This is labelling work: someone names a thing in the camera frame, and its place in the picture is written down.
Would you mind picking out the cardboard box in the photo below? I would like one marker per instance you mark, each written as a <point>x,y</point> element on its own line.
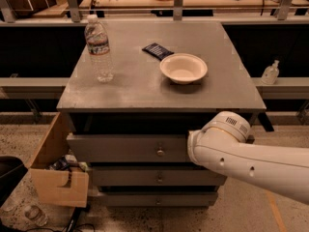
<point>58,187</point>

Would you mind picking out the grey top drawer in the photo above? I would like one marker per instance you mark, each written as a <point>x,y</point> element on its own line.
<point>129,147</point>

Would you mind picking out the grey drawer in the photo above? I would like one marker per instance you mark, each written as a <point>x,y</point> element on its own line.
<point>158,199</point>
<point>129,147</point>
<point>167,176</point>

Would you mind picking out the hand sanitizer bottle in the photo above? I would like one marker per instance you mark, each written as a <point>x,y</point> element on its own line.
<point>270,73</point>

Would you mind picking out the grey metal railing frame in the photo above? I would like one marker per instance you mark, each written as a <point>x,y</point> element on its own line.
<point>75,11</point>

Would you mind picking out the grey drawer cabinet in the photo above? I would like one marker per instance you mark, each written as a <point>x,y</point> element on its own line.
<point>141,100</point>

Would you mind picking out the empty plastic bottle on floor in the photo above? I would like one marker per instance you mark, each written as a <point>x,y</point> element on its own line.
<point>36,215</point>

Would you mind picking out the grey middle drawer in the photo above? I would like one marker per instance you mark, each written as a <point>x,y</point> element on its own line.
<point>167,176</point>

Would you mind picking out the grey bottom drawer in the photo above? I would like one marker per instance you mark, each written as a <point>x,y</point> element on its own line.
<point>158,199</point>

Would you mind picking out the dark blue snack packet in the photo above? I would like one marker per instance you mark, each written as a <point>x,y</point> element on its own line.
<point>157,51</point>

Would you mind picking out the clear plastic water bottle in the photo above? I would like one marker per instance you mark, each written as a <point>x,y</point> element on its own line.
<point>98,48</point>

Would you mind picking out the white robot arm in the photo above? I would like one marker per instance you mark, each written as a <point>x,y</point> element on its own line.
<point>221,146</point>

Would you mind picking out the trash in cardboard box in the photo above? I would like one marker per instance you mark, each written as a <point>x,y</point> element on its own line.
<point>67,162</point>

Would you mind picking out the white paper bowl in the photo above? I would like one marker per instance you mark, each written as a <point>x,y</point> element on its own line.
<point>183,68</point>

